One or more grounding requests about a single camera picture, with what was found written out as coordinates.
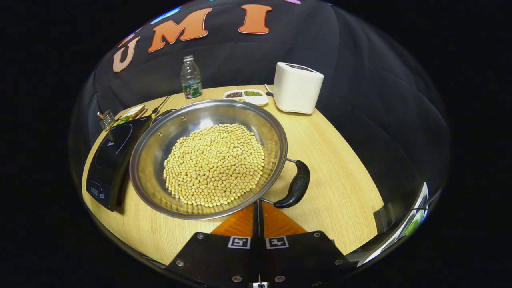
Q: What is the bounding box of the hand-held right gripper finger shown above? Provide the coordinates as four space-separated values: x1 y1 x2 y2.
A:
165 199 260 286
259 199 358 286

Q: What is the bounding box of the pile of soybeans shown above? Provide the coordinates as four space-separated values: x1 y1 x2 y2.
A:
163 123 266 208

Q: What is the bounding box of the steel pot with black handles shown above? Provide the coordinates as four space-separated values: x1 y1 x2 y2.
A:
128 99 312 221

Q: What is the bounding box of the black induction cooktop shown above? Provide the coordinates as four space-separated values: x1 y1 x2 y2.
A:
85 115 153 212

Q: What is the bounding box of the white divided dish with beans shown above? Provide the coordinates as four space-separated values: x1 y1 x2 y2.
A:
223 88 270 107

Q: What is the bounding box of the white toaster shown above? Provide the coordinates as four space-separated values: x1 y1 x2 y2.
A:
273 62 325 115

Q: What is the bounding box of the clear plastic water bottle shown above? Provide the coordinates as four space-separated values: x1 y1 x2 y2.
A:
180 55 204 100

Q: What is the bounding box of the sandwich with green lettuce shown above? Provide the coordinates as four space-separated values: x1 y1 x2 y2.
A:
116 104 148 125

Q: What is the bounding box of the black power cable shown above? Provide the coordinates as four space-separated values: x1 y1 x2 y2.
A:
152 95 173 117

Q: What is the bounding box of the metal wire basket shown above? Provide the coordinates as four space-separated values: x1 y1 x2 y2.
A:
97 110 118 131

